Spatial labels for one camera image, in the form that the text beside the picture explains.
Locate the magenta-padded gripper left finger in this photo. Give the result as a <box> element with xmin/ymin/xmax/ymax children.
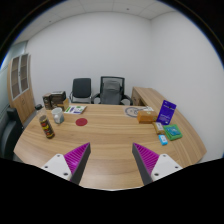
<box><xmin>41</xmin><ymin>142</ymin><xmax>92</xmax><ymax>186</ymax></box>

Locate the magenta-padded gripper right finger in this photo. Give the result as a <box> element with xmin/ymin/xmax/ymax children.
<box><xmin>131</xmin><ymin>142</ymin><xmax>184</xmax><ymax>186</ymax></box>

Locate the clear black-capped drink bottle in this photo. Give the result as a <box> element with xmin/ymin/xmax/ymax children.
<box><xmin>38</xmin><ymin>114</ymin><xmax>56</xmax><ymax>140</ymax></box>

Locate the small blue box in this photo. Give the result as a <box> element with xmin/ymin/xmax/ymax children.
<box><xmin>158</xmin><ymin>134</ymin><xmax>169</xmax><ymax>146</ymax></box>

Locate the green flat box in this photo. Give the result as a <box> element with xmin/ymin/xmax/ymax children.
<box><xmin>163</xmin><ymin>124</ymin><xmax>183</xmax><ymax>141</ymax></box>

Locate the small tan box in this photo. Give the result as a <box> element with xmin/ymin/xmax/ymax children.
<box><xmin>152</xmin><ymin>121</ymin><xmax>166</xmax><ymax>136</ymax></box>

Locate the flat round red coaster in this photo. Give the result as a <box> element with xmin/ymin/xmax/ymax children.
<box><xmin>75</xmin><ymin>117</ymin><xmax>89</xmax><ymax>127</ymax></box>

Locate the white ceramic mug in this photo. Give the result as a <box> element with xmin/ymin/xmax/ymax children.
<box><xmin>50</xmin><ymin>107</ymin><xmax>66</xmax><ymax>125</ymax></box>

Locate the orange wooden box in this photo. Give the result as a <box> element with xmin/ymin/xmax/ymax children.
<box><xmin>136</xmin><ymin>110</ymin><xmax>158</xmax><ymax>125</ymax></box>

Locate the purple standing card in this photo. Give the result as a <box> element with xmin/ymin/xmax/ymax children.
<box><xmin>156</xmin><ymin>99</ymin><xmax>178</xmax><ymax>126</ymax></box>

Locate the black leather armchair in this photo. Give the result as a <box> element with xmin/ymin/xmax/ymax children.
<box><xmin>0</xmin><ymin>107</ymin><xmax>25</xmax><ymax>161</ymax></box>

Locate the flat dark brown box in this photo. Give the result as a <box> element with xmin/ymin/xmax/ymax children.
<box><xmin>50</xmin><ymin>90</ymin><xmax>67</xmax><ymax>104</ymax></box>

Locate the wooden shelf cabinet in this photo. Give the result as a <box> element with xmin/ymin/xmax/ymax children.
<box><xmin>6</xmin><ymin>53</ymin><xmax>36</xmax><ymax>124</ymax></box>

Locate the wooden side desk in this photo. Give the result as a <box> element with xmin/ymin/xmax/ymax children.
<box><xmin>130</xmin><ymin>86</ymin><xmax>181</xmax><ymax>118</ymax></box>

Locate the black mesh office chair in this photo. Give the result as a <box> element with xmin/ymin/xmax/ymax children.
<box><xmin>91</xmin><ymin>76</ymin><xmax>134</xmax><ymax>106</ymax></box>

